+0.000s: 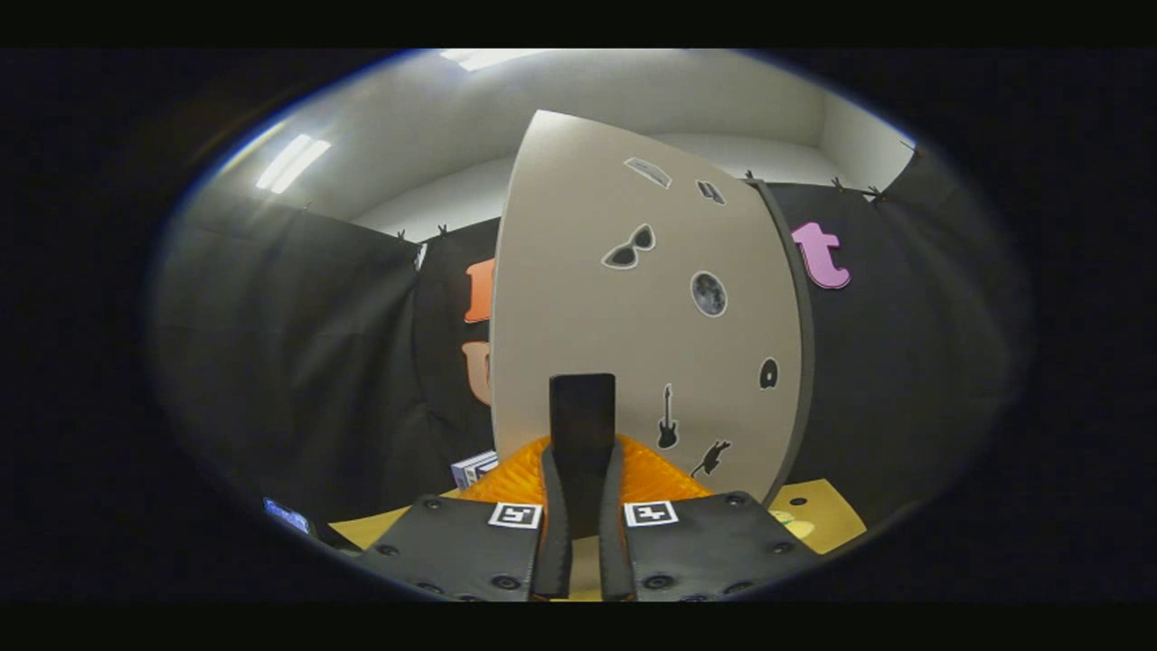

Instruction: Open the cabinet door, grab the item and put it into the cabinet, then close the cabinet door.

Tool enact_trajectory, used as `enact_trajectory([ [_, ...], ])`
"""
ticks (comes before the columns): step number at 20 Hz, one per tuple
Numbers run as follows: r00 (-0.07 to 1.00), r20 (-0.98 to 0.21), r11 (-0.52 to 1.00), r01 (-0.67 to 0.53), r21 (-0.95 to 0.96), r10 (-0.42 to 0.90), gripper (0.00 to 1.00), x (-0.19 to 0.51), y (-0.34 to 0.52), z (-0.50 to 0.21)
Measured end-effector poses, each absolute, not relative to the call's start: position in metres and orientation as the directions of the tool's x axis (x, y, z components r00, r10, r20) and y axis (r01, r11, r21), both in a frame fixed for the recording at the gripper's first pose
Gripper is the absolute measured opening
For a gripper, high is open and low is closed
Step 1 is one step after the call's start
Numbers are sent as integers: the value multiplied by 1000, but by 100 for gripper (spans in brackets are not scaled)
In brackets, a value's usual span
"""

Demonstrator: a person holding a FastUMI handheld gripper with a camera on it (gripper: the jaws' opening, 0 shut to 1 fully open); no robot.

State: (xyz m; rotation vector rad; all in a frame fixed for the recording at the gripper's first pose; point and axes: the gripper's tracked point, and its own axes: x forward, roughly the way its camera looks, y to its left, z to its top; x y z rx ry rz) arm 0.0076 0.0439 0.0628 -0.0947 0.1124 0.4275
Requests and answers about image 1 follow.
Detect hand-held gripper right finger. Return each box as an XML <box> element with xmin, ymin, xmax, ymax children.
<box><xmin>597</xmin><ymin>435</ymin><xmax>822</xmax><ymax>603</ymax></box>

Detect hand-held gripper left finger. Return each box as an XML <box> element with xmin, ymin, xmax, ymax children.
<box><xmin>355</xmin><ymin>435</ymin><xmax>574</xmax><ymax>603</ymax></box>

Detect black door handle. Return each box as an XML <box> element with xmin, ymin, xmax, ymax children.
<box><xmin>550</xmin><ymin>373</ymin><xmax>617</xmax><ymax>539</ymax></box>

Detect light grey cabinet door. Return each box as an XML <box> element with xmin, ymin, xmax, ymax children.
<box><xmin>490</xmin><ymin>110</ymin><xmax>805</xmax><ymax>507</ymax></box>

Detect blue and white books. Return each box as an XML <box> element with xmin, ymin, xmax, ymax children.
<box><xmin>451</xmin><ymin>449</ymin><xmax>500</xmax><ymax>491</ymax></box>

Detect small blue object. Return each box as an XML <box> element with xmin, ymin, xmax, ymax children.
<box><xmin>263</xmin><ymin>497</ymin><xmax>311</xmax><ymax>536</ymax></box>

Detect grey cabinet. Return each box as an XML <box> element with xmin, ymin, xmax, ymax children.
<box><xmin>748</xmin><ymin>178</ymin><xmax>816</xmax><ymax>507</ymax></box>

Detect black backdrop cloth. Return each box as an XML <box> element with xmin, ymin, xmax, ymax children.
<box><xmin>149</xmin><ymin>145</ymin><xmax>1031</xmax><ymax>534</ymax></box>

